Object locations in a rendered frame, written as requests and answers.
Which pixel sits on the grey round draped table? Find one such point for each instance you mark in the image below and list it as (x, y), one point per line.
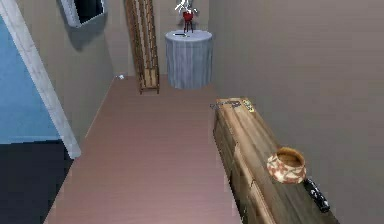
(189, 60)

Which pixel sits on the small dark flat dish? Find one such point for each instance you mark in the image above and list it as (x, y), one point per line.
(180, 34)

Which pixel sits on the tall wooden slatted shelf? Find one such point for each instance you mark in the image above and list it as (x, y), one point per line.
(144, 43)

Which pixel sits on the small white floor object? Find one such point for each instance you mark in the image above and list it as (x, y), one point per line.
(120, 77)

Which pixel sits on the black remote control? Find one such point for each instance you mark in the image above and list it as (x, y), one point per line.
(316, 195)

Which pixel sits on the small keys bunch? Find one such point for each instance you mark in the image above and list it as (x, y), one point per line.
(233, 105)

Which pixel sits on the brown wooden sideboard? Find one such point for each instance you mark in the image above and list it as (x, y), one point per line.
(246, 150)

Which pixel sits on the patterned brown clay bowl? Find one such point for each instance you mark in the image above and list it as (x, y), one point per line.
(287, 166)

